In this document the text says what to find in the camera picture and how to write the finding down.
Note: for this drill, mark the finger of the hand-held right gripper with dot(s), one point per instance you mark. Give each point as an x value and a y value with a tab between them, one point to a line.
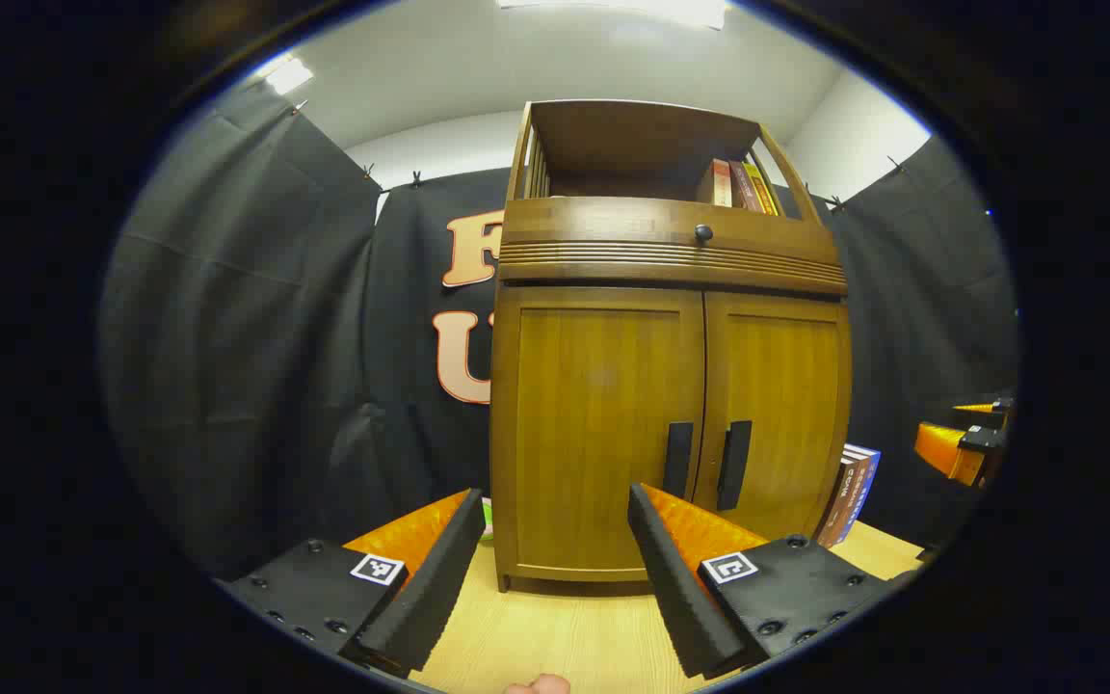
945	451
984	416

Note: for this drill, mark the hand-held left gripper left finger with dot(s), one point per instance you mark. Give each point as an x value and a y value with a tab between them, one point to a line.
430	588

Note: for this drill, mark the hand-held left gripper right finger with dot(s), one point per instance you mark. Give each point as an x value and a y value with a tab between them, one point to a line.
680	598

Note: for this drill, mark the wooden cabinet door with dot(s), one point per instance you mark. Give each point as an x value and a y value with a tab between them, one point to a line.
594	414
786	405

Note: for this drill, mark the wooden double-door shoe cabinet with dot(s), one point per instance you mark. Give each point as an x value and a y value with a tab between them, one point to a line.
603	414

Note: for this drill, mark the blue book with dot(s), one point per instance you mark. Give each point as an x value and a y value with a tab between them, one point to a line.
863	482

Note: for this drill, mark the green toy ball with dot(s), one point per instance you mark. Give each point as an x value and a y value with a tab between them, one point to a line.
488	518

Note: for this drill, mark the brown book with white print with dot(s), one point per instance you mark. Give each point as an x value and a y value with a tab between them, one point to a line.
836	501

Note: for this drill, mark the yellow book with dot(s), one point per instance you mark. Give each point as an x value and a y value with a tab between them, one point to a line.
762	191

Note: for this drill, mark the black backdrop cloth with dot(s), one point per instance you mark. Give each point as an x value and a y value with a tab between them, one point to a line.
227	337

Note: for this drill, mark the dark red book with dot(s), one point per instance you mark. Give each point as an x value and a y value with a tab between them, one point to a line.
744	188

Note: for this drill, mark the tan red book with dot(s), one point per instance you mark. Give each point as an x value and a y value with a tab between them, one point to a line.
721	183

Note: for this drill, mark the wooden drawer with black knob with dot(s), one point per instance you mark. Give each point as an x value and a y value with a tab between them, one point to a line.
613	241

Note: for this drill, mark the small ceiling light panel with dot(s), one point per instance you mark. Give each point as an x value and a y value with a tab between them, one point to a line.
289	75

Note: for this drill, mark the large ceiling light panel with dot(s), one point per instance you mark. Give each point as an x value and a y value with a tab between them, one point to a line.
632	10

